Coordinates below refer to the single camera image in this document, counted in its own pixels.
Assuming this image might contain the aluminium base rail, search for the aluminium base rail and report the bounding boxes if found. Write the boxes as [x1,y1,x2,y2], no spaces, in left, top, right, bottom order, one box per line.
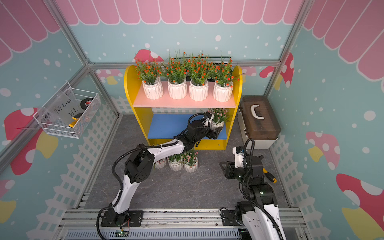
[56,208,313,240]

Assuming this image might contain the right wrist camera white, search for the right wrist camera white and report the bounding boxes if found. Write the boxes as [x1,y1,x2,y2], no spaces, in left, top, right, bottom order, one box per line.
[233,147,245,168]

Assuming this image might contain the brown lid storage box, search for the brown lid storage box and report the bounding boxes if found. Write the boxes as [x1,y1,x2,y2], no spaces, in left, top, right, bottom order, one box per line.
[238,96,282,150]

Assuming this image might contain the orange flower pot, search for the orange flower pot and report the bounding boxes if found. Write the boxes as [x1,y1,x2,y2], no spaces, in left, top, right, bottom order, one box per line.
[162,52,188,100]
[210,58,240,102]
[187,54,210,102]
[136,60,164,100]

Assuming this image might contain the black wire mesh basket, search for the black wire mesh basket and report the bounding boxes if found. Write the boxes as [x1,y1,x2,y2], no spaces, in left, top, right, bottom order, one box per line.
[186,54,232,82]

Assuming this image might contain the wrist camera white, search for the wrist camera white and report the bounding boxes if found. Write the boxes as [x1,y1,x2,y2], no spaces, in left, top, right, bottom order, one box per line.
[202,118,211,130]
[233,147,245,168]

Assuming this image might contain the yellow handled tool in basket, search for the yellow handled tool in basket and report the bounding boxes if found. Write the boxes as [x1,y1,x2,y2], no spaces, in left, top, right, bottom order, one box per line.
[69,113,83,128]

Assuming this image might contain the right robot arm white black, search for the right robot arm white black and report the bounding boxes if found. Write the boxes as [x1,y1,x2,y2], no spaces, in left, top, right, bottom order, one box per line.
[219,139,286,240]

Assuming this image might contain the small green circuit board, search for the small green circuit board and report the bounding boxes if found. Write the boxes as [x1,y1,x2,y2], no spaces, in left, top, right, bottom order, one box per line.
[115,230,130,238]

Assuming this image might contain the black tape roll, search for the black tape roll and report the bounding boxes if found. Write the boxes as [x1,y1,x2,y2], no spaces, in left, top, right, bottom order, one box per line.
[80,98,93,111]

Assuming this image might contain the pink flower pot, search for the pink flower pot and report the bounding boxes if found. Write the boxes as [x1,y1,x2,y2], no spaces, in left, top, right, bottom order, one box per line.
[154,159,167,169]
[167,154,183,172]
[182,149,199,173]
[208,108,230,130]

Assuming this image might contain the yellow rack pink blue shelves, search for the yellow rack pink blue shelves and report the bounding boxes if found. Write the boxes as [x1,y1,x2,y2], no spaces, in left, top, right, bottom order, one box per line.
[124,66,244,151]

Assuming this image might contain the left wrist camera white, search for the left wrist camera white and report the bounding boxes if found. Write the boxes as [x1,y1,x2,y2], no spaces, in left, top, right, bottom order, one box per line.
[202,118,211,130]

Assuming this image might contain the white wire wall basket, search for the white wire wall basket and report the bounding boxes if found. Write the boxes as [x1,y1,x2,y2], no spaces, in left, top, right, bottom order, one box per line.
[33,82,101,139]

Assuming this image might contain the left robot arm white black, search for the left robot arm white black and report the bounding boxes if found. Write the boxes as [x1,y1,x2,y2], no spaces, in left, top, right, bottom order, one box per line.
[96,112,224,240]

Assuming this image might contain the yellow handled screwdriver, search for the yellow handled screwdriver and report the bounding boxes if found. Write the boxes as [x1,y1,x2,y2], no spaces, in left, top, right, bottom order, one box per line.
[263,168,277,184]

